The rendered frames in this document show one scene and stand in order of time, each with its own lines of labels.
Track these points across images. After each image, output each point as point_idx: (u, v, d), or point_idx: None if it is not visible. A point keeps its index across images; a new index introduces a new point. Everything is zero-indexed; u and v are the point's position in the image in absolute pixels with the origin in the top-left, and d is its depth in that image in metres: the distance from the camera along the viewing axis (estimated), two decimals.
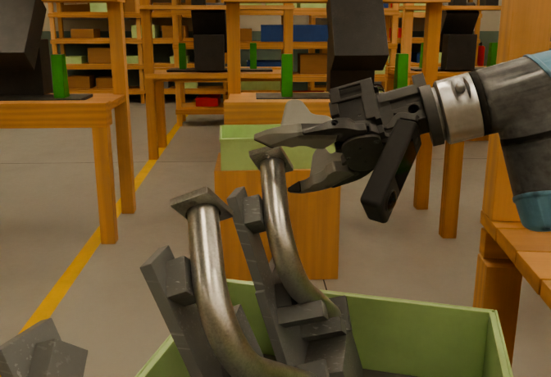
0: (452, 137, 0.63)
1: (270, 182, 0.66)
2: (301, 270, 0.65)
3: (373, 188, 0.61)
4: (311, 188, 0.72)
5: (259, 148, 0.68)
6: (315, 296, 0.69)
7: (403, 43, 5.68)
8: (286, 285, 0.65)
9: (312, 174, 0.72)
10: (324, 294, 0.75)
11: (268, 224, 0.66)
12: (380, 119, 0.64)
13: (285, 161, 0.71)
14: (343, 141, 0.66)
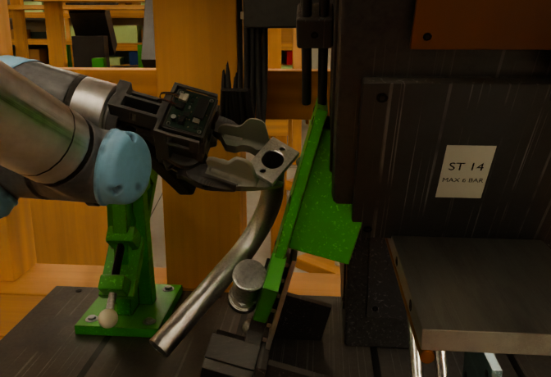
0: None
1: None
2: (249, 226, 0.78)
3: None
4: None
5: (289, 147, 0.68)
6: None
7: (293, 44, 5.38)
8: (259, 243, 0.78)
9: None
10: (192, 294, 0.71)
11: (276, 205, 0.73)
12: None
13: (256, 161, 0.67)
14: (209, 137, 0.69)
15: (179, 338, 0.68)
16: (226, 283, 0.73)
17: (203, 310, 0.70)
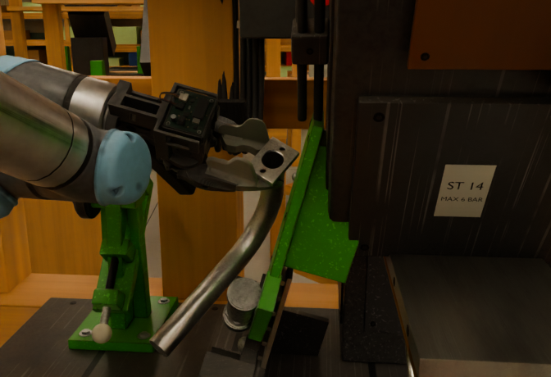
0: None
1: None
2: (249, 226, 0.78)
3: None
4: None
5: (289, 147, 0.68)
6: None
7: None
8: (258, 243, 0.78)
9: None
10: (192, 294, 0.71)
11: (276, 205, 0.73)
12: None
13: (256, 161, 0.67)
14: (209, 137, 0.69)
15: (179, 338, 0.68)
16: (226, 283, 0.73)
17: (203, 310, 0.70)
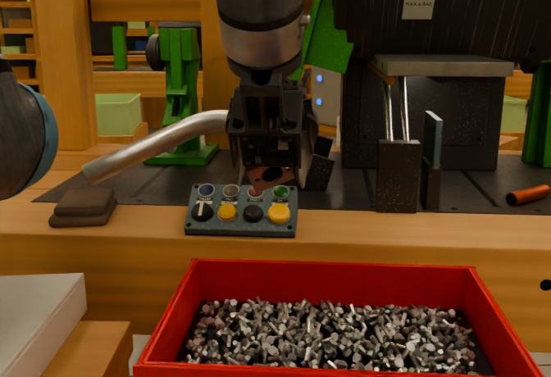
0: None
1: None
2: (219, 110, 0.76)
3: None
4: None
5: None
6: (178, 121, 0.77)
7: None
8: None
9: None
10: (135, 152, 0.76)
11: None
12: (300, 91, 0.58)
13: (258, 171, 0.67)
14: None
15: (108, 177, 0.77)
16: (169, 149, 0.78)
17: (138, 163, 0.77)
